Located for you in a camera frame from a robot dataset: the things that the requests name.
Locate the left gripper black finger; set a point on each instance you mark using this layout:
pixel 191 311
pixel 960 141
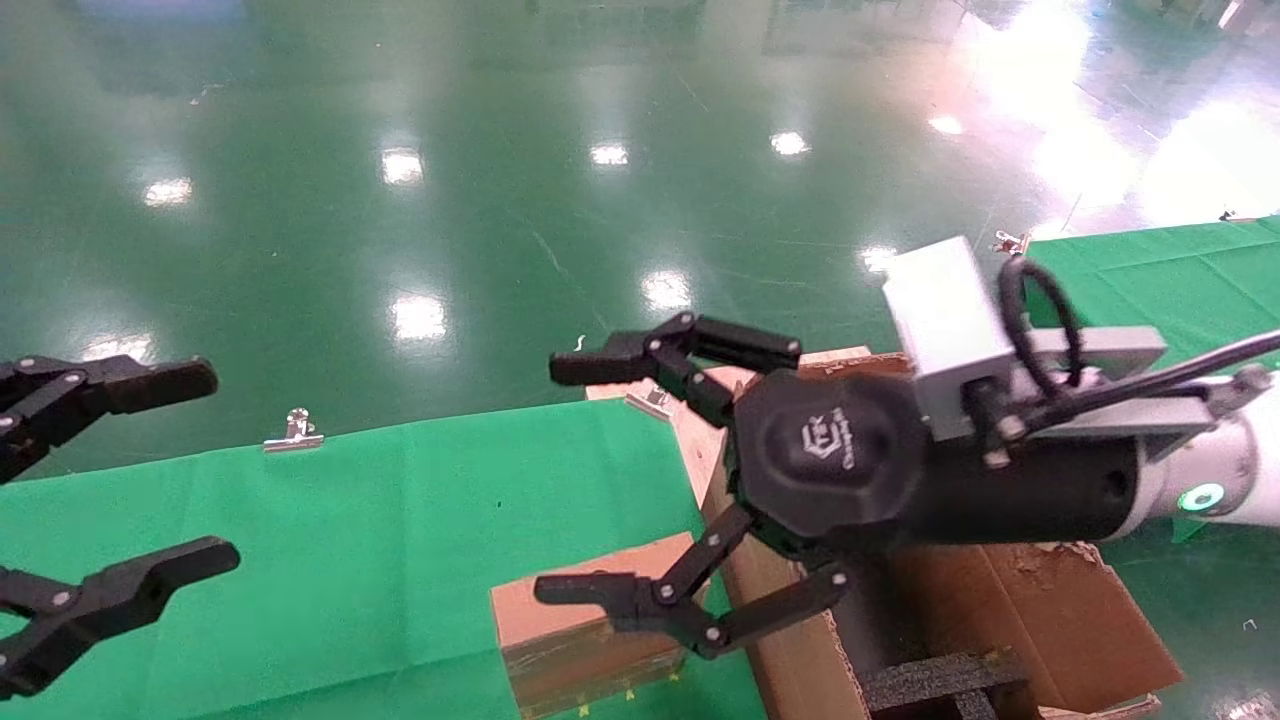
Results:
pixel 130 385
pixel 120 590

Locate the black foam insert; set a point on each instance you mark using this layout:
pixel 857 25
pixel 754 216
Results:
pixel 930 682

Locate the green tablecloth with yellow marks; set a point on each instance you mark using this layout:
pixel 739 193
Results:
pixel 350 560

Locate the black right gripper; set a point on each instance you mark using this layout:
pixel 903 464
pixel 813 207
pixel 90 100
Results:
pixel 830 450

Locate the small brown cardboard box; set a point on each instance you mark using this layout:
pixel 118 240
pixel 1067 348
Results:
pixel 570 620

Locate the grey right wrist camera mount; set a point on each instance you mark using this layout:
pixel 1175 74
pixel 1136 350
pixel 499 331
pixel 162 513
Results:
pixel 940 310

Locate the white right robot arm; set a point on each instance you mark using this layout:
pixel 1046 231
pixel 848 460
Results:
pixel 1250 470

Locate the large open cardboard carton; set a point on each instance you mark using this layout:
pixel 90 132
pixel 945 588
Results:
pixel 1050 620

